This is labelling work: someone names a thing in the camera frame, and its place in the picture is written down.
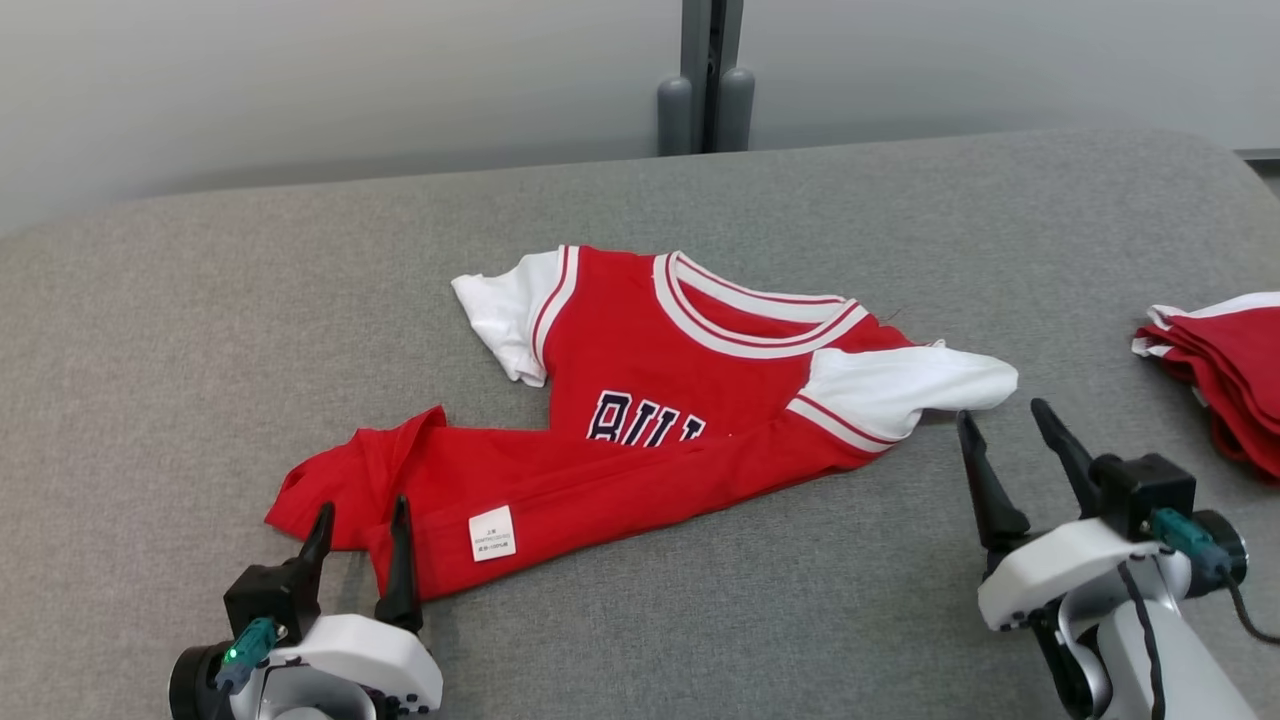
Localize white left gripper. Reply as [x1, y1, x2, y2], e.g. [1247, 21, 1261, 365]
[168, 496, 445, 720]

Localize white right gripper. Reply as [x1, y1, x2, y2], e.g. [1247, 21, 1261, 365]
[956, 398, 1250, 634]

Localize red shorts with white stripe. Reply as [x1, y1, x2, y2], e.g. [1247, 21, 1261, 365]
[1131, 291, 1280, 484]

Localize red white basketball jersey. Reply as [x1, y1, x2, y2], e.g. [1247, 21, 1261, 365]
[264, 244, 1020, 603]

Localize teal plug left camera cable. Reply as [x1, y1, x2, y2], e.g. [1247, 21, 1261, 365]
[213, 617, 282, 697]

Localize teal plug camera cable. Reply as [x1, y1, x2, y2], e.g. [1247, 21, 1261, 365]
[1150, 507, 1280, 647]
[213, 617, 282, 697]

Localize teal plug right camera cable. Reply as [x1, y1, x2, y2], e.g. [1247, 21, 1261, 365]
[1150, 507, 1280, 647]

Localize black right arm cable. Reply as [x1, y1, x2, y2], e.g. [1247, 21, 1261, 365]
[1115, 560, 1168, 720]

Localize grey cylindrical post foot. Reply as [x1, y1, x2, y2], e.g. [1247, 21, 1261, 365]
[715, 66, 758, 154]
[657, 75, 694, 157]

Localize grey partition post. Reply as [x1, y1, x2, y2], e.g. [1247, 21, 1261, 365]
[680, 0, 746, 154]

